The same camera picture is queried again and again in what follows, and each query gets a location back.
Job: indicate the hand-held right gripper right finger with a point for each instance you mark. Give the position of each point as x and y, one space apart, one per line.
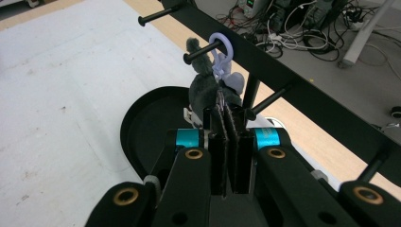
244 157

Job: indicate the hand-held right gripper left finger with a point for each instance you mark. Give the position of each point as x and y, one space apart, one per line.
217 157

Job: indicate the black computer tower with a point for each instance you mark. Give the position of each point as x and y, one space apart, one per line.
279 17
321 14

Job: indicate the white bench power supply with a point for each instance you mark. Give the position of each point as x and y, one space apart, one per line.
249 7

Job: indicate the white foam mat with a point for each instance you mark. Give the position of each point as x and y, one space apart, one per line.
63 110

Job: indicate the white desk leg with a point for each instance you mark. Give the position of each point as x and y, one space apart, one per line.
365 34

